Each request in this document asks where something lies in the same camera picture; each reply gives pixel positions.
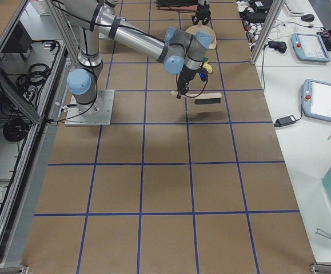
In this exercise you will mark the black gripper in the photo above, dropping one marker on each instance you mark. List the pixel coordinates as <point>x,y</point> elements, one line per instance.
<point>201,11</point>
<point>185,75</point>

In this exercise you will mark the beige plastic dustpan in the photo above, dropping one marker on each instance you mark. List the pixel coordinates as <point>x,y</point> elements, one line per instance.
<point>199,27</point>

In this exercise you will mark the beige hand brush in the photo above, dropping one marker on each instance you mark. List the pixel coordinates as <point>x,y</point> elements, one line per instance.
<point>202,98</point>

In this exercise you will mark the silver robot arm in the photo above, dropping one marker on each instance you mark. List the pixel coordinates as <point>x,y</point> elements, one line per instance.
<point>181,53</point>

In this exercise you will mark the black lined trash bin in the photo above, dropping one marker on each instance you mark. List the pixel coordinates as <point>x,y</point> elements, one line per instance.
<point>178,5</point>

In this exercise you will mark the yellow green sponge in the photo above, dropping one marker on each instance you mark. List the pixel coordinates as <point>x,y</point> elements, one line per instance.
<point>207,66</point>

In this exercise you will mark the black computer mouse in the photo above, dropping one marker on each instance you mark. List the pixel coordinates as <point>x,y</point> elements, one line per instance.
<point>308,18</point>

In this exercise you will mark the upper blue teach pendant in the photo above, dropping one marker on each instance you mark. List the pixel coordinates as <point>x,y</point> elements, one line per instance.
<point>309,47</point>

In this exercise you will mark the blue teach pendant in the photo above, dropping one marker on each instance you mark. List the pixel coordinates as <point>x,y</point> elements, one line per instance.
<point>309,47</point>
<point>316,99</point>

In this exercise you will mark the lower blue teach pendant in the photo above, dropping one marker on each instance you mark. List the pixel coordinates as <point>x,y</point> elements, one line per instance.
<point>316,99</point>

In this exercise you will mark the aluminium frame post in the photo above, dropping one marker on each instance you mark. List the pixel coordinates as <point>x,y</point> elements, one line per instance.
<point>266,29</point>

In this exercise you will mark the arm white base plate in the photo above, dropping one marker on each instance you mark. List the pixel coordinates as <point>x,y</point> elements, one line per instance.
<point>96,115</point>

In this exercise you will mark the black power brick with cable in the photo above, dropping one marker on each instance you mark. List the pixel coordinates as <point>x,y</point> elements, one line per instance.
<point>285,121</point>

